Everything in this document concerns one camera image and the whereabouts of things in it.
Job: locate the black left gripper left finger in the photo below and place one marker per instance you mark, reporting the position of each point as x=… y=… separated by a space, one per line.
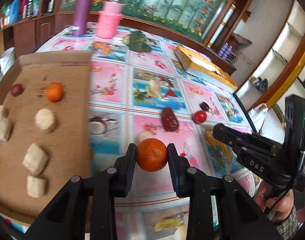
x=65 y=215

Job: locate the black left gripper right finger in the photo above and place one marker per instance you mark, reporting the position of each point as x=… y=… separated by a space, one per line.
x=219 y=208

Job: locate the red cherry tomato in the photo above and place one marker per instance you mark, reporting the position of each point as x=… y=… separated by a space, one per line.
x=199 y=117

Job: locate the dark round date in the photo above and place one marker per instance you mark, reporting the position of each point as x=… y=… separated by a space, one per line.
x=204 y=106

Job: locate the orange tangerine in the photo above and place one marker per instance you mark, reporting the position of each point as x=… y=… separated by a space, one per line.
x=151 y=155

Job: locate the large red date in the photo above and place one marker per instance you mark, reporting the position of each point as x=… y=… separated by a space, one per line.
x=169 y=121

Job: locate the right hand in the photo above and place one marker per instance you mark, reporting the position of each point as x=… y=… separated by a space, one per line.
x=282 y=206

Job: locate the brown cardboard tray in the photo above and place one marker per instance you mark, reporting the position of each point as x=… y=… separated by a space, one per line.
x=67 y=146

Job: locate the tangerine in tray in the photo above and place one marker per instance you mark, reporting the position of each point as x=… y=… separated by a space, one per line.
x=54 y=92

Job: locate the purple bottles on shelf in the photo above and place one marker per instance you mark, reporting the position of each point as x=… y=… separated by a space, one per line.
x=225 y=51

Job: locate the yellow gift box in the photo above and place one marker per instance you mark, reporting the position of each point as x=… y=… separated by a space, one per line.
x=198 y=66

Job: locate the dark red date in tray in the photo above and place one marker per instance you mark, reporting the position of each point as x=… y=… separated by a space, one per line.
x=16 y=89

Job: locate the white plastic bucket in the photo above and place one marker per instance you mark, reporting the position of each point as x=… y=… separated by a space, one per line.
x=7 y=59

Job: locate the wooden cabinet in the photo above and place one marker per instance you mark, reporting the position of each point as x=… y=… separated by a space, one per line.
x=26 y=36

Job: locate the green leafy vegetable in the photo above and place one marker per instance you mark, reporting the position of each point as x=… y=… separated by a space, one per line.
x=137 y=42

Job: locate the pink knitted-sleeve jar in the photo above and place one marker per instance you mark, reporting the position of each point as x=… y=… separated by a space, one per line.
x=109 y=18

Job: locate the blue thermos jug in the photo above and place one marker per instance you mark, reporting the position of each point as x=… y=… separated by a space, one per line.
x=14 y=11

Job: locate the purple thermos bottle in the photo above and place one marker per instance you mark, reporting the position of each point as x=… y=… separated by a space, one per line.
x=81 y=12

